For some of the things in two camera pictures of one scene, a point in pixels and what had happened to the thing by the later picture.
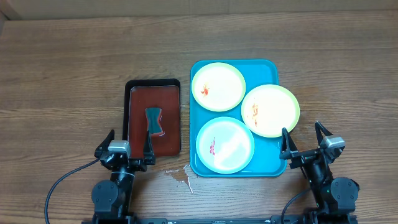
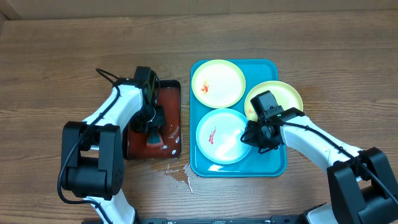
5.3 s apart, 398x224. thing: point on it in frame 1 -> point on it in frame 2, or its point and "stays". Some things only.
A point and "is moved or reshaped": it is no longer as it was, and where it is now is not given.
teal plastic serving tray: (234, 119) stays
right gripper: (290, 152) -> (255, 139)
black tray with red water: (152, 105) stays
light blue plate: (225, 145) is moved or reshaped
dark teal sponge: (153, 115) is moved or reshaped
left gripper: (148, 157) -> (138, 126)
